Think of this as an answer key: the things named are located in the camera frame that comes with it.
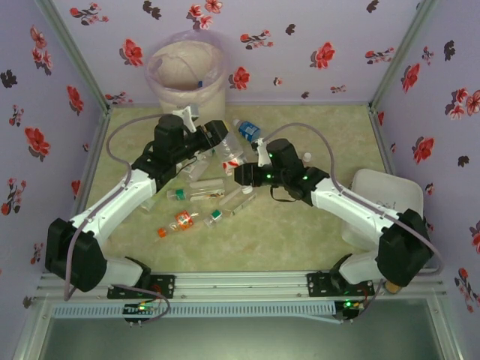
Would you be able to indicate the red white label bottle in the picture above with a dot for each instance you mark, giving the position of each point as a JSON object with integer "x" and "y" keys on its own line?
{"x": 231, "y": 159}

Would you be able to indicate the clear tube white cap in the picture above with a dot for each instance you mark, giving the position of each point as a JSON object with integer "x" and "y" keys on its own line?
{"x": 232, "y": 195}

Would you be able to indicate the slim clear plastic bottle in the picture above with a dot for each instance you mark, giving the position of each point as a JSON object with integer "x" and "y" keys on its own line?
{"x": 243, "y": 205}

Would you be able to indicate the blue label water bottle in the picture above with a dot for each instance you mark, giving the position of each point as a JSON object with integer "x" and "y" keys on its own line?
{"x": 249, "y": 130}

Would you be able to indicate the small square green cap bottle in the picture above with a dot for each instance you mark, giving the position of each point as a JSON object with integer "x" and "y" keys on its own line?
{"x": 215, "y": 218}

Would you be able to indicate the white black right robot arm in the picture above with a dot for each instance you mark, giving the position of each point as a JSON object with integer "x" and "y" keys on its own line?
{"x": 348, "y": 204}

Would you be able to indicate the white plastic bin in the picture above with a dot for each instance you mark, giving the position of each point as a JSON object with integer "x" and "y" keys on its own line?
{"x": 195, "y": 101}

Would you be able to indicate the small clear bottle green cap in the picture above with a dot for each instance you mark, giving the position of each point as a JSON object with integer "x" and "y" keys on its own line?
{"x": 212, "y": 152}

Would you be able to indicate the small white cap bottle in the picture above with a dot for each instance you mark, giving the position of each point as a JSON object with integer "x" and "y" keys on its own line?
{"x": 307, "y": 156}

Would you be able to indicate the clear rectangular plastic bottle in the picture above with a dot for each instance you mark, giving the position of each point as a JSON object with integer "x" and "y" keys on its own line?
{"x": 208, "y": 183}

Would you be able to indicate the clear bottle large green cap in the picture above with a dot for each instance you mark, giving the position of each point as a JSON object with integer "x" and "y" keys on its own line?
{"x": 195, "y": 194}

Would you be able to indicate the clear bottle blue cap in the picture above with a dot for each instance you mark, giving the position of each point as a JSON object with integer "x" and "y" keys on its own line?
{"x": 199, "y": 83}

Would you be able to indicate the orange label orange cap bottle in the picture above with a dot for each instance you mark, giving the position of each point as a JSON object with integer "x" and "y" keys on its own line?
{"x": 183, "y": 221}

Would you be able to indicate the white plastic basin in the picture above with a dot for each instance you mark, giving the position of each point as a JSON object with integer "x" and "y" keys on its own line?
{"x": 390, "y": 195}

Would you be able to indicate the right control circuit board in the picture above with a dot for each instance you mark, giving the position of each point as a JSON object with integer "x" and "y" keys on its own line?
{"x": 350, "y": 305}

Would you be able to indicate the control circuit board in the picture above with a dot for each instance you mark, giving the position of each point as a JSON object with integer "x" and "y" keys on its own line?
{"x": 350, "y": 305}
{"x": 140, "y": 309}

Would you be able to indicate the grey metal panel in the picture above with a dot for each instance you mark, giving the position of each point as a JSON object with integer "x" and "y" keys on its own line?
{"x": 240, "y": 337}

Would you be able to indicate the left control circuit board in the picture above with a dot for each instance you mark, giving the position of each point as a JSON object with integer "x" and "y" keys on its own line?
{"x": 140, "y": 309}

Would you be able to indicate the aluminium side rail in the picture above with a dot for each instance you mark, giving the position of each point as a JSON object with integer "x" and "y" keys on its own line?
{"x": 383, "y": 142}
{"x": 93, "y": 150}

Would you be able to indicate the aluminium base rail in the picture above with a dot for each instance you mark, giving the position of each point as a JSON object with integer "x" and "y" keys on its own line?
{"x": 240, "y": 285}

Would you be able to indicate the black right mount plate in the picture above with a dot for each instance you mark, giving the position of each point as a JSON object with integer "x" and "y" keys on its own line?
{"x": 318, "y": 284}

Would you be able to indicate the black mount plate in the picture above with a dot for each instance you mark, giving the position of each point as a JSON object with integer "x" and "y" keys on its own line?
{"x": 318, "y": 284}
{"x": 165, "y": 285}

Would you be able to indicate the aluminium corner post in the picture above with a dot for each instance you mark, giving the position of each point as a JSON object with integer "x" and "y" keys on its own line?
{"x": 76, "y": 56}
{"x": 401, "y": 56}

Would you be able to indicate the black left mount plate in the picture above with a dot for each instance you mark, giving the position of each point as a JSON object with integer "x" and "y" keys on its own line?
{"x": 165, "y": 285}

